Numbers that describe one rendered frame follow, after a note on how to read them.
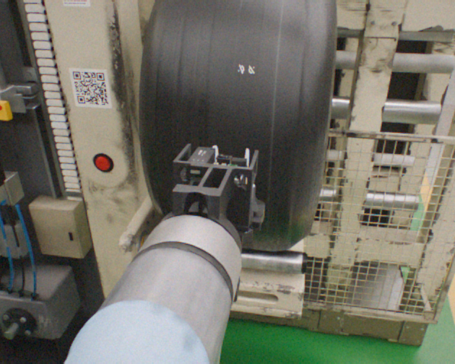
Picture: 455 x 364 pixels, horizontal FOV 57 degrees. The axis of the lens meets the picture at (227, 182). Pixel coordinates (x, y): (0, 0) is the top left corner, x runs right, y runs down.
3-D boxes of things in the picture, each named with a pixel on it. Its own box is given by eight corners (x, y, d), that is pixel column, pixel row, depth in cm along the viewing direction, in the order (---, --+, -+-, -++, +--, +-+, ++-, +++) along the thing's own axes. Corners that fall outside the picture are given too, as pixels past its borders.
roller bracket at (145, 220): (122, 279, 87) (115, 242, 82) (175, 184, 121) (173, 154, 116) (137, 281, 87) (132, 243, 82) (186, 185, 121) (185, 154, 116)
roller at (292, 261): (138, 259, 89) (136, 242, 87) (145, 246, 93) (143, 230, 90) (305, 279, 84) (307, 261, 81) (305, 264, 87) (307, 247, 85)
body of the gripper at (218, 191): (262, 148, 41) (246, 201, 30) (256, 224, 44) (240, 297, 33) (186, 141, 42) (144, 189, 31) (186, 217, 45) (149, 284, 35)
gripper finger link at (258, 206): (268, 188, 47) (261, 225, 39) (267, 200, 48) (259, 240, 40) (227, 183, 48) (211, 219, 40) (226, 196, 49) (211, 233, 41)
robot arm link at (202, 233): (231, 339, 30) (122, 321, 31) (240, 297, 34) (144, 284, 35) (236, 248, 27) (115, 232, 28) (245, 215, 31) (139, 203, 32)
